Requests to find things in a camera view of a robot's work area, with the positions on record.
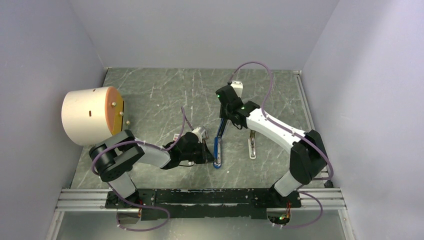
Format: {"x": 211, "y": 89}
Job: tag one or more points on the cream cylindrical drum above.
{"x": 90, "y": 116}

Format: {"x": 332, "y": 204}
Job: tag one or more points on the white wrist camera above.
{"x": 201, "y": 133}
{"x": 238, "y": 87}

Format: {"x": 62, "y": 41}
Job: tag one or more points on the blue stapler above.
{"x": 217, "y": 153}

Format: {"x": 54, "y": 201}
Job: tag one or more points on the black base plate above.
{"x": 206, "y": 203}

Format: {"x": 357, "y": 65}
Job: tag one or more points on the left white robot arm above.
{"x": 114, "y": 157}

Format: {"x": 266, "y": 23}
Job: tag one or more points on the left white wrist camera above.
{"x": 201, "y": 133}

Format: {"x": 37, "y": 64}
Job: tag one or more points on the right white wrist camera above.
{"x": 238, "y": 87}

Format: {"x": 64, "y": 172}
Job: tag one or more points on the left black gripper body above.
{"x": 196, "y": 155}

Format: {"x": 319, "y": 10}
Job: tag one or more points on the beige stapler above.
{"x": 252, "y": 145}

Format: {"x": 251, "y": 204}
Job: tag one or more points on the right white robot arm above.
{"x": 307, "y": 155}

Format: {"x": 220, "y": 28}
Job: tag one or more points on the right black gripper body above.
{"x": 224, "y": 113}

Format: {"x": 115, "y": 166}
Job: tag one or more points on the red white staple box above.
{"x": 175, "y": 137}

